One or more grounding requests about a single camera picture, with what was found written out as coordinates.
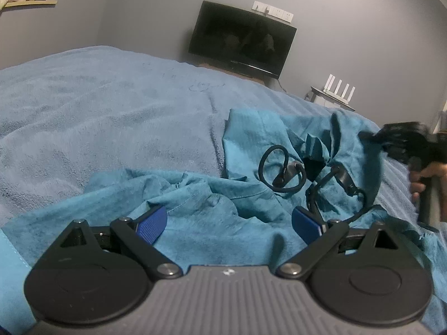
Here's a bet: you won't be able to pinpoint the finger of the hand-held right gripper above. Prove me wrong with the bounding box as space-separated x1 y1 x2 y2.
359 121 432 151

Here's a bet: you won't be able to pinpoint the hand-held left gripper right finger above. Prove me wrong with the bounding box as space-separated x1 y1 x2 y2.
275 207 410 280

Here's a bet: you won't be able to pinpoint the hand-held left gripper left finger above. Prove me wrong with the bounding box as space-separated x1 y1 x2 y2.
41 205 184 280

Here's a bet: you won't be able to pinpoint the blue zip jacket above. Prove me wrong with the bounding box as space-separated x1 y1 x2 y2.
0 109 447 335

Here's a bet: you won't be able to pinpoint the person's right hand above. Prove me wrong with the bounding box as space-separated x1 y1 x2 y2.
409 163 447 206

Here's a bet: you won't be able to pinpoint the white router with antennas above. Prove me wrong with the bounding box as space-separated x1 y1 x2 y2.
323 74 357 104

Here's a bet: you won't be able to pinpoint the white side stand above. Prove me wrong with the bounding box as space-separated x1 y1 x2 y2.
309 87 357 112

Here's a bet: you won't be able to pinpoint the light blue bed blanket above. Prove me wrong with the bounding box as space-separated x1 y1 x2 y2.
0 45 447 245

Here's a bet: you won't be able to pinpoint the wooden television stand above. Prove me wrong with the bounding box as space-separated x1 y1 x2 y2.
197 61 267 86

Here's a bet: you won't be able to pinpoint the black flat screen television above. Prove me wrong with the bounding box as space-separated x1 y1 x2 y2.
189 1 298 80

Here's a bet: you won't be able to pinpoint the wooden window sill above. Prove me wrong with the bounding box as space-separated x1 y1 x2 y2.
0 0 57 9

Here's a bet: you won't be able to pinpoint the white wall sockets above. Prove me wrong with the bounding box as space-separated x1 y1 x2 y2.
252 1 294 22

